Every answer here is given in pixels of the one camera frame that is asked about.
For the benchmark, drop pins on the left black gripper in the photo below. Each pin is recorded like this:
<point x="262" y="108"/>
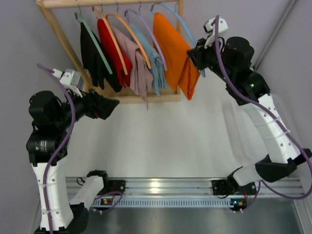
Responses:
<point x="92" y="105"/>

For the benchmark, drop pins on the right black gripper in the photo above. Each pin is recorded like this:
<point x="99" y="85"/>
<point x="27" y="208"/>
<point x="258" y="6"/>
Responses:
<point x="198" y="55"/>

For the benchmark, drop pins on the orange trousers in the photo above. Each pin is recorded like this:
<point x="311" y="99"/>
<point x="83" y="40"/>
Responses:
<point x="180" y="72"/>

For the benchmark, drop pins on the light blue hanger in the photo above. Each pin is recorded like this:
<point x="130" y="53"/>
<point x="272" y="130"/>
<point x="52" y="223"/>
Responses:
<point x="177" y="12"/>

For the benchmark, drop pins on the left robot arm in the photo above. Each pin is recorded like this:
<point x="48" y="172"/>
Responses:
<point x="47" y="146"/>

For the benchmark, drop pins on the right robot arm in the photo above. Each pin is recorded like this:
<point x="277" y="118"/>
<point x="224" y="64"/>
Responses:
<point x="230" y="60"/>

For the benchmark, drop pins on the black trousers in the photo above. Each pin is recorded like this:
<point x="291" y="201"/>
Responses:
<point x="101" y="75"/>

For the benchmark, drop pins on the light blue trousers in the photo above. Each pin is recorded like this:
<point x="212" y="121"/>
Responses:
<point x="157" y="70"/>

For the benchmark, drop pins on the peach hanger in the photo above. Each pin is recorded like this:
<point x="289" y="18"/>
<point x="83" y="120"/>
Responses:
<point x="109" y="42"/>

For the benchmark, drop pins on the red trousers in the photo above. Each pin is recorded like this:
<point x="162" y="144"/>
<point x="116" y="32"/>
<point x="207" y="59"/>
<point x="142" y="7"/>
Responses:
<point x="124" y="80"/>

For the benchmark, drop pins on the purple hanger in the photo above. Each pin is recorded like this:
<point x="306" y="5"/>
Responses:
<point x="138" y="14"/>

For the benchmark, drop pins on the orange hanger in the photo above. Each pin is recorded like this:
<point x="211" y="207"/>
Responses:
<point x="134" y="37"/>

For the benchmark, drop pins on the green hanger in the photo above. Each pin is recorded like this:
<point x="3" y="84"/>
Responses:
<point x="92" y="55"/>

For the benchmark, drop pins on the wooden clothes rack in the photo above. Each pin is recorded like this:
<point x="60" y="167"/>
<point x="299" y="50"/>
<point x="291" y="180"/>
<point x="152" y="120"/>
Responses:
<point x="126" y="96"/>

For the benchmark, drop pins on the white plastic basket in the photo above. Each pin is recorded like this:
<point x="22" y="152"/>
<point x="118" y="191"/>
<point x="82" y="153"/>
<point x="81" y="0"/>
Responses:
<point x="253" y="133"/>

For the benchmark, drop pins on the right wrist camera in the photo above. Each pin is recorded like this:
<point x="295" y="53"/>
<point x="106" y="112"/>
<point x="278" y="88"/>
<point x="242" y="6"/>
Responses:
<point x="214" y="27"/>

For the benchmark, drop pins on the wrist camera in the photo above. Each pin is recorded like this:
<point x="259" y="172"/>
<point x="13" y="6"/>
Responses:
<point x="214" y="27"/>
<point x="71" y="80"/>

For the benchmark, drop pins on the pink drawstring trousers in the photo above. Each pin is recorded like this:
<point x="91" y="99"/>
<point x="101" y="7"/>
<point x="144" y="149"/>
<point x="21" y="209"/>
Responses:
<point x="140" y="77"/>

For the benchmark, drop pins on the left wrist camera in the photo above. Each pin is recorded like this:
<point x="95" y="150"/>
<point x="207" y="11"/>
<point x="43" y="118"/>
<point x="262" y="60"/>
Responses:
<point x="71" y="80"/>

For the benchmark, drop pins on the slotted cable duct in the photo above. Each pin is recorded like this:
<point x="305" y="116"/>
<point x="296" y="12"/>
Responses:
<point x="167" y="202"/>

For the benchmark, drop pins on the aluminium mounting rail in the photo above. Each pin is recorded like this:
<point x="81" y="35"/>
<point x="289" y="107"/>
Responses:
<point x="197" y="186"/>

